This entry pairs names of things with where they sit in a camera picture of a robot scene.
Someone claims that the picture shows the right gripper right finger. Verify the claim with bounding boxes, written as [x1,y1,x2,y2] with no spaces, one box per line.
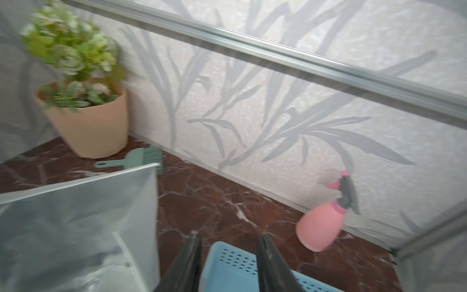
[256,234,305,292]

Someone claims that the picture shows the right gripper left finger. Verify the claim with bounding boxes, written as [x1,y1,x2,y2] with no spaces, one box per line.
[153,231,202,292]

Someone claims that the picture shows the white insulated delivery bag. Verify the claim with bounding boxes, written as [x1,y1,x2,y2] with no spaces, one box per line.
[1,164,161,292]

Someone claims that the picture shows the blue plastic basket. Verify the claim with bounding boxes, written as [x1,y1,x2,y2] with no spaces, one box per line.
[199,242,338,292]

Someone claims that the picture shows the pink spray bottle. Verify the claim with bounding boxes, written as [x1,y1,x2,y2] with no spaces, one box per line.
[296,170,360,253]

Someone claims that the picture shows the green hand brush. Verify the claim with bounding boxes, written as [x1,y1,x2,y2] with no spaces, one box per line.
[94,147,164,176]

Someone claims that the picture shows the peach flower pot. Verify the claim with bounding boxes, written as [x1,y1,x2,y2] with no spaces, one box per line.
[36,78,129,159]

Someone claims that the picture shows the green white artificial plant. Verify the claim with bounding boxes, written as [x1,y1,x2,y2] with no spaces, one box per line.
[21,1,126,111]

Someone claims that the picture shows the aluminium frame crossbar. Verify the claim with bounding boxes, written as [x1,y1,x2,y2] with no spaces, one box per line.
[67,1,467,129]

